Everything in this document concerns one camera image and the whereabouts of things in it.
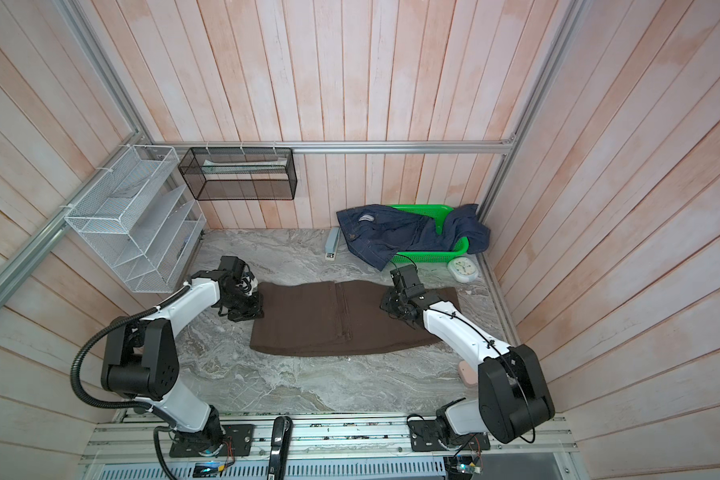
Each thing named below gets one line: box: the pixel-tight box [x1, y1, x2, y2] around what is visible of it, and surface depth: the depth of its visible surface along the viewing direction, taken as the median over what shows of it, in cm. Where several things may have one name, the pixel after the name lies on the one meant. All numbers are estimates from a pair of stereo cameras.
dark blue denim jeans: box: [336, 204, 491, 271], surface depth 113 cm
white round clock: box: [447, 257, 479, 284], surface depth 107 cm
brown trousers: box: [249, 279, 461, 356], surface depth 92 cm
